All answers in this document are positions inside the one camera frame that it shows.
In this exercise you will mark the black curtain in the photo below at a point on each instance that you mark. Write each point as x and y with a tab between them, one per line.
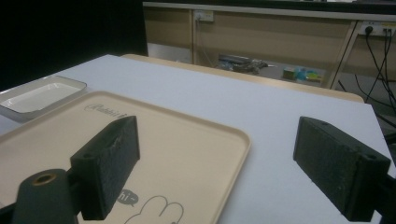
68	34

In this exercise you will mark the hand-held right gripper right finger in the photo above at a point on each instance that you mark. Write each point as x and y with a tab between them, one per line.
336	168

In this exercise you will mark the dark clutter on floor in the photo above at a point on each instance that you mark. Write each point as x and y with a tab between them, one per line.
243	64

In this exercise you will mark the beige plastic tray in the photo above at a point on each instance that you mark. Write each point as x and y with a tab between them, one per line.
186	149

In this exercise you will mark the white wall socket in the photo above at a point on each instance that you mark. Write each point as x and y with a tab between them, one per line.
204	15

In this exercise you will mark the white power strip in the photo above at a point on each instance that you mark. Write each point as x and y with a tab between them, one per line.
377	29

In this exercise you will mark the white rectangular dish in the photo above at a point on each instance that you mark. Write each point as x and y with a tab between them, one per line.
40	98

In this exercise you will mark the colourful boxes on floor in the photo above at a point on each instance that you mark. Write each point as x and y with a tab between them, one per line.
302	74

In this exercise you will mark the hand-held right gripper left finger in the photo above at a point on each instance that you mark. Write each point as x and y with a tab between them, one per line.
107	161

